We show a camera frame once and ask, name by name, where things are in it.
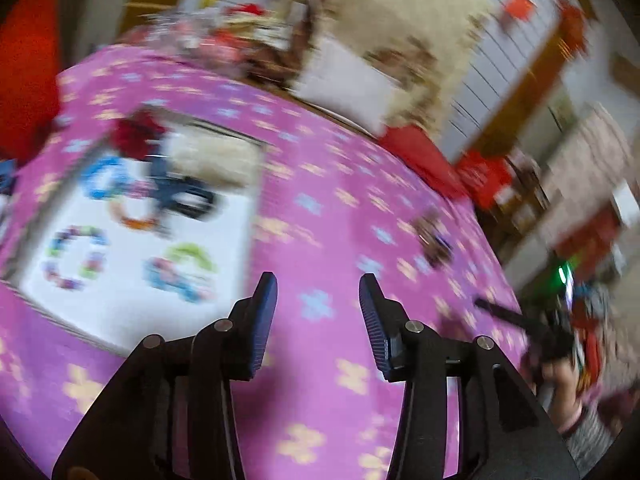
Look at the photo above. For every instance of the red plastic bag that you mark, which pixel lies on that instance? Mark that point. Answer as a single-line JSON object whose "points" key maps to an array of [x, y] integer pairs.
{"points": [[482, 175]]}

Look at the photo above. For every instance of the brown floral blanket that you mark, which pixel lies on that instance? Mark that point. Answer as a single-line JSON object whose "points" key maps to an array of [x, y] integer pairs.
{"points": [[280, 60]]}

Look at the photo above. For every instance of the floral patterned cloth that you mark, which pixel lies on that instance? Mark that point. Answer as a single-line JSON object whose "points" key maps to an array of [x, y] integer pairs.
{"points": [[590, 140]]}

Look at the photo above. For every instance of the large red bag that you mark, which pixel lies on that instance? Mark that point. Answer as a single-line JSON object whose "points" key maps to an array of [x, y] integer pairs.
{"points": [[590, 235]]}

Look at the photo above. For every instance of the pile of plastic packets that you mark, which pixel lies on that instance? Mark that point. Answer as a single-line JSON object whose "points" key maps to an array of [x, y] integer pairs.
{"points": [[200, 35]]}

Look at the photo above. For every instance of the cream fluffy hair accessory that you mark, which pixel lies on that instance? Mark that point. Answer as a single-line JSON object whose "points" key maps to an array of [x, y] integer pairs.
{"points": [[215, 160]]}

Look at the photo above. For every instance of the white box with striped sides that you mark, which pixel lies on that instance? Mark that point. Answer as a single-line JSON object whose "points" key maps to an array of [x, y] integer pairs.
{"points": [[125, 285]]}

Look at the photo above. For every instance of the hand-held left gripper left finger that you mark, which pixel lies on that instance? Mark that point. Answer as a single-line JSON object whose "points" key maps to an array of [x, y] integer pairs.
{"points": [[262, 325]]}

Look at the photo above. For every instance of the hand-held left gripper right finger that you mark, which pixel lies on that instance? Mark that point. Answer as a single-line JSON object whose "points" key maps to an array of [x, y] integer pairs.
{"points": [[372, 325]]}

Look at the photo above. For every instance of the red cloth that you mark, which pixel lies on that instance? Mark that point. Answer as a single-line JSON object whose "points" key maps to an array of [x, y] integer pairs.
{"points": [[30, 60]]}

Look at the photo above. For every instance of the beige pillow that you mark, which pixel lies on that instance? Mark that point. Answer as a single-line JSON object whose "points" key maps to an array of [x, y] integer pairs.
{"points": [[345, 80]]}

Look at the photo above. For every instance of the pink floral blanket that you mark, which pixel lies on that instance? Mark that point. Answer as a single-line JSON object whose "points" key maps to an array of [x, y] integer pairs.
{"points": [[325, 260]]}

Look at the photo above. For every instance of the person's right hand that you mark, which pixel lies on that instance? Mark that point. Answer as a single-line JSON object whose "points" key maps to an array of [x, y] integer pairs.
{"points": [[562, 395]]}

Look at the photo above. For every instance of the red pillow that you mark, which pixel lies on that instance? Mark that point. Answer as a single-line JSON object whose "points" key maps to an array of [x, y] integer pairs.
{"points": [[420, 152]]}

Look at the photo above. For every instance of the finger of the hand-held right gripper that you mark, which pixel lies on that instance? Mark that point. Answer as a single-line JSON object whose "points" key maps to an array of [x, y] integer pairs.
{"points": [[505, 314]]}

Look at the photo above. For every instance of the red fluffy hair accessory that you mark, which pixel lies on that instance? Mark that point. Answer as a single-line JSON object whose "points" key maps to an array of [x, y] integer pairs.
{"points": [[137, 132]]}

